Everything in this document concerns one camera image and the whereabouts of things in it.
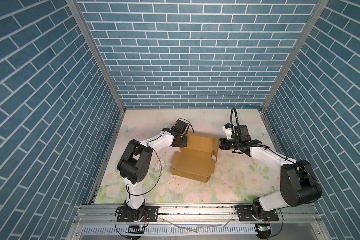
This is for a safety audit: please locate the aluminium front rail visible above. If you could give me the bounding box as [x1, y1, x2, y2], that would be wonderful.
[68, 203, 330, 240]

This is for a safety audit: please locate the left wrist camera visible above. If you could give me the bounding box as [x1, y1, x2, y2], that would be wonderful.
[171, 119, 189, 136]

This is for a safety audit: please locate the brown cardboard box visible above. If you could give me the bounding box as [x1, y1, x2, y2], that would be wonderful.
[170, 133, 219, 183]

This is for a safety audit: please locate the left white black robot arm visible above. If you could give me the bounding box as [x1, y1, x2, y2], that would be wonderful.
[117, 129, 188, 210]

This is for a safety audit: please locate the right green circuit board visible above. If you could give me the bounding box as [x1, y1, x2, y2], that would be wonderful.
[256, 224, 272, 233]

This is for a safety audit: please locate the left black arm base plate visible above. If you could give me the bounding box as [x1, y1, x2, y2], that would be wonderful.
[116, 205, 159, 223]

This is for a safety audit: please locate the green circuit board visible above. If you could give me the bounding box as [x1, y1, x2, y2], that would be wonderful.
[256, 224, 272, 233]
[126, 226, 146, 235]

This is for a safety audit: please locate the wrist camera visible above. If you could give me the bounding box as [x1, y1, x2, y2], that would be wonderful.
[171, 119, 189, 136]
[222, 123, 251, 140]

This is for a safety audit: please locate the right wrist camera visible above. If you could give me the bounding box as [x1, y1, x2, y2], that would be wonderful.
[222, 123, 251, 140]

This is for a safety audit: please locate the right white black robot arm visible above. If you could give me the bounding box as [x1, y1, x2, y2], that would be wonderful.
[219, 138, 323, 214]

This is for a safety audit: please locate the left green circuit board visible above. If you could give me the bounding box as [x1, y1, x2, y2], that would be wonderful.
[126, 226, 146, 235]

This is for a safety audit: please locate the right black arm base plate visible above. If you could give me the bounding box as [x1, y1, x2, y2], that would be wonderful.
[234, 205, 279, 222]

